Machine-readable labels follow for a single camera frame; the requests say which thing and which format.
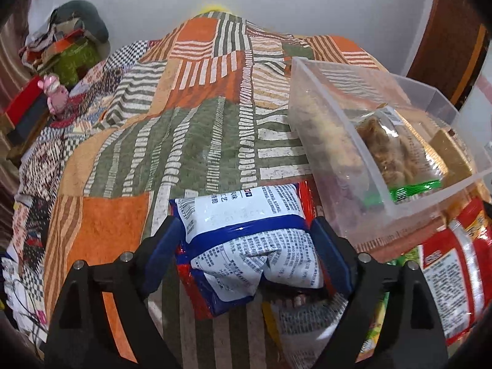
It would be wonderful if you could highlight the pile of clothes and boxes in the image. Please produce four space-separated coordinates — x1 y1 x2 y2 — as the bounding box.
18 0 112 87

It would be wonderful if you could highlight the red and white snack packet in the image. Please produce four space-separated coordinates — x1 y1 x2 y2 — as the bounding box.
417 197 489 348

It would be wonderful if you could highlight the blue and white snack packet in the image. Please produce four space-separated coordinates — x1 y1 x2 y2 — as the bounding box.
170 184 327 319

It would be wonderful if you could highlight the pink plush toy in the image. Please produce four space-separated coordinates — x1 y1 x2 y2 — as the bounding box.
38 74 70 115

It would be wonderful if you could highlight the clear bag of brown snacks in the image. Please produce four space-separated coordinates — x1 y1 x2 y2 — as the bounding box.
354 108 452 200

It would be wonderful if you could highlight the clear plastic storage bin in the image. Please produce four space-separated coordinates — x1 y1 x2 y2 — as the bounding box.
288 57 489 244

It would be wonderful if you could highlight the yellow and white snack packet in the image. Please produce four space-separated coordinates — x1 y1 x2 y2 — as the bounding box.
262 291 351 369

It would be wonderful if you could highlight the patchwork striped blanket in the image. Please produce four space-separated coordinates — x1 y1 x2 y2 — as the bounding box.
2 11 477 369

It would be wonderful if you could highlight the green snack packet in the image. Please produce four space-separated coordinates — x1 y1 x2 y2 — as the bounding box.
355 247 420 362

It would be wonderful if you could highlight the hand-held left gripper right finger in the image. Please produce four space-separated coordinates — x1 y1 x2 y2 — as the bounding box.
310 217 450 369

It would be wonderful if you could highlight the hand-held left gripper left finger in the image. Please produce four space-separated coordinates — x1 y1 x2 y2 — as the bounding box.
42 216 185 369

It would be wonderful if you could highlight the red and black box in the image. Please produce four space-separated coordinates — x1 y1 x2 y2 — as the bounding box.
0 75 51 145

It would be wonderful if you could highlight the brown wooden door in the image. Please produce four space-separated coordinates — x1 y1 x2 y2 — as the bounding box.
405 0 490 105

